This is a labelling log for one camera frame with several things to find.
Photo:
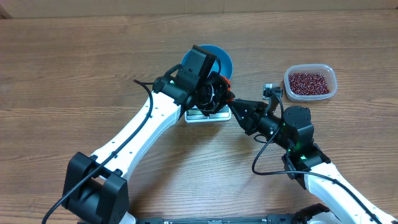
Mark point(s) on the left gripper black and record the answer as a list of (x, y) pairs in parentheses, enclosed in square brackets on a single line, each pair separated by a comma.
[(219, 88)]

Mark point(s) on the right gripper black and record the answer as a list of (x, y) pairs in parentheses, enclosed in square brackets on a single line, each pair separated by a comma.
[(259, 116)]

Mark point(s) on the red measuring scoop blue handle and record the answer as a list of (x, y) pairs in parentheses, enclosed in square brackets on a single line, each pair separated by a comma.
[(228, 90)]

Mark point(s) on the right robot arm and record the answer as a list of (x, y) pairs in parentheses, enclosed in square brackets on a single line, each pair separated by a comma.
[(291, 129)]

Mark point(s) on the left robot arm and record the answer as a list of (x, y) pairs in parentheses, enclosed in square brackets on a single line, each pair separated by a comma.
[(96, 186)]

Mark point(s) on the white digital kitchen scale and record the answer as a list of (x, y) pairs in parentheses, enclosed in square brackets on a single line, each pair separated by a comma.
[(194, 115)]

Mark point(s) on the blue plastic bowl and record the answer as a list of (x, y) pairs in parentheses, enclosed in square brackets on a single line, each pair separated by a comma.
[(225, 59)]

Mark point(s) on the clear plastic container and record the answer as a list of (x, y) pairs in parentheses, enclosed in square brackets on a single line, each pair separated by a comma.
[(322, 69)]

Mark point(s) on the red beans in container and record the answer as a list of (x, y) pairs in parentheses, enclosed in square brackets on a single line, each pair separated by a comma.
[(308, 84)]

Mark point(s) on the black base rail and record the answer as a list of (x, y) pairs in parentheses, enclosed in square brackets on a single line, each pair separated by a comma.
[(290, 218)]

